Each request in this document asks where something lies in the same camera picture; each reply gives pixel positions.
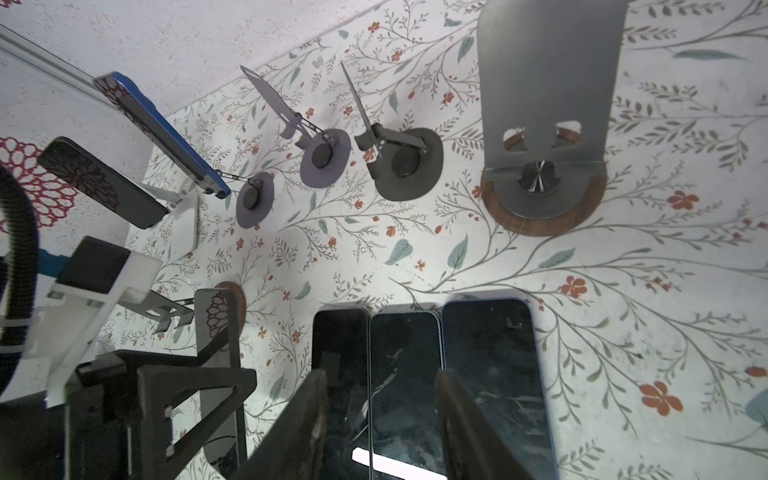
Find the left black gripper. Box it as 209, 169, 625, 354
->
64, 350, 257, 479

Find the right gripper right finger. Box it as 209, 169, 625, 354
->
435, 370, 532, 479

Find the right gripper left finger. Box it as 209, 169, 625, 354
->
235, 369, 329, 479

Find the blue phone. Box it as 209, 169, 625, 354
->
442, 299, 558, 479

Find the white block phone stand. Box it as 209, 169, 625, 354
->
140, 179, 199, 261

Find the grey round stand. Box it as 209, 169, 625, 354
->
217, 170, 275, 229

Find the black round stand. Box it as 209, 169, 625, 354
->
341, 63, 444, 202

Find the right wooden round stand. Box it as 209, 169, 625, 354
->
477, 1, 628, 237

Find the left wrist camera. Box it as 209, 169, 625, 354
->
23, 236, 162, 408

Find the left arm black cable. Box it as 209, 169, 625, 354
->
0, 161, 41, 397

